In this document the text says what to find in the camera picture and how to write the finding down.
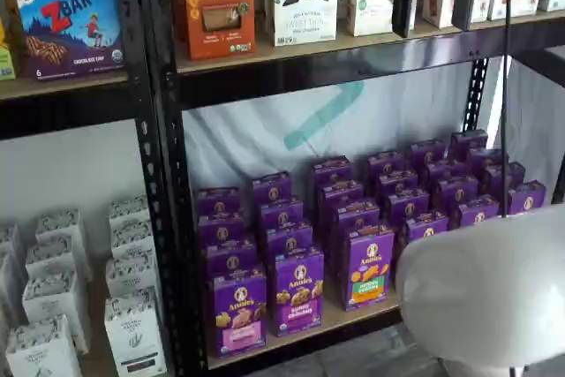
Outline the purple box pink patch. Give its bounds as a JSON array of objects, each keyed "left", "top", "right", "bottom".
[{"left": 213, "top": 263, "right": 269, "bottom": 359}]

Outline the white box brown cookie picture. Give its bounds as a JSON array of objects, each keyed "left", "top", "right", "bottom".
[{"left": 416, "top": 0, "right": 461, "bottom": 30}]

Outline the yellow snack box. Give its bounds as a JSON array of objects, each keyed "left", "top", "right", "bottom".
[{"left": 0, "top": 0, "right": 13, "bottom": 49}]

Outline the purple box violet patch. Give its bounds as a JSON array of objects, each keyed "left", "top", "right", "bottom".
[{"left": 273, "top": 245, "right": 327, "bottom": 339}]

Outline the white black patterned box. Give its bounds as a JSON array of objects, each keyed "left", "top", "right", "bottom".
[
  {"left": 109, "top": 193, "right": 152, "bottom": 229},
  {"left": 25, "top": 234, "right": 90, "bottom": 282},
  {"left": 5, "top": 313, "right": 84, "bottom": 377},
  {"left": 34, "top": 208, "right": 88, "bottom": 246},
  {"left": 103, "top": 296, "right": 168, "bottom": 377},
  {"left": 105, "top": 256, "right": 159, "bottom": 304},
  {"left": 21, "top": 269, "right": 93, "bottom": 352},
  {"left": 109, "top": 219, "right": 156, "bottom": 264}
]

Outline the thin black cable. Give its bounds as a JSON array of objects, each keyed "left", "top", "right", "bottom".
[{"left": 500, "top": 0, "right": 514, "bottom": 219}]

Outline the black metal shelf rack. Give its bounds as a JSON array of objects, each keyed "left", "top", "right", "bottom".
[
  {"left": 0, "top": 0, "right": 165, "bottom": 377},
  {"left": 132, "top": 0, "right": 565, "bottom": 377}
]

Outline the white backdrop cloth teal stripe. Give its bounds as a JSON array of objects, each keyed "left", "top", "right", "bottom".
[{"left": 182, "top": 53, "right": 565, "bottom": 237}]

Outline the blue Zbar snack box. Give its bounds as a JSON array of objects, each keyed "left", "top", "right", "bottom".
[{"left": 12, "top": 0, "right": 127, "bottom": 81}]

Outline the green snack box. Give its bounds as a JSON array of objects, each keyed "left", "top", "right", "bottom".
[{"left": 0, "top": 43, "right": 17, "bottom": 83}]

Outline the purple box green patch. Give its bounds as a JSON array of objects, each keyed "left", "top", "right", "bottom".
[{"left": 345, "top": 224, "right": 396, "bottom": 313}]

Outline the purple Annie's snack box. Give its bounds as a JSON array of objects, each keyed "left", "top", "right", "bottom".
[
  {"left": 252, "top": 171, "right": 294, "bottom": 207},
  {"left": 310, "top": 156, "right": 355, "bottom": 189},
  {"left": 321, "top": 179, "right": 365, "bottom": 215},
  {"left": 403, "top": 210, "right": 450, "bottom": 255},
  {"left": 204, "top": 237, "right": 258, "bottom": 282},
  {"left": 449, "top": 129, "right": 489, "bottom": 158},
  {"left": 407, "top": 139, "right": 448, "bottom": 169},
  {"left": 259, "top": 195, "right": 305, "bottom": 230},
  {"left": 507, "top": 179, "right": 548, "bottom": 215},
  {"left": 436, "top": 175, "right": 480, "bottom": 211},
  {"left": 482, "top": 162, "right": 527, "bottom": 195},
  {"left": 388, "top": 188, "right": 431, "bottom": 224},
  {"left": 425, "top": 159, "right": 465, "bottom": 185},
  {"left": 264, "top": 219, "right": 313, "bottom": 260},
  {"left": 195, "top": 186, "right": 243, "bottom": 220},
  {"left": 376, "top": 170, "right": 419, "bottom": 200},
  {"left": 365, "top": 151, "right": 407, "bottom": 180},
  {"left": 198, "top": 213, "right": 247, "bottom": 248},
  {"left": 467, "top": 147, "right": 509, "bottom": 173},
  {"left": 456, "top": 200, "right": 501, "bottom": 229},
  {"left": 335, "top": 197, "right": 381, "bottom": 238}
]

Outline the white mint chocolate thins box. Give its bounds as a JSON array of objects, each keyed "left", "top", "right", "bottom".
[{"left": 272, "top": 0, "right": 341, "bottom": 49}]

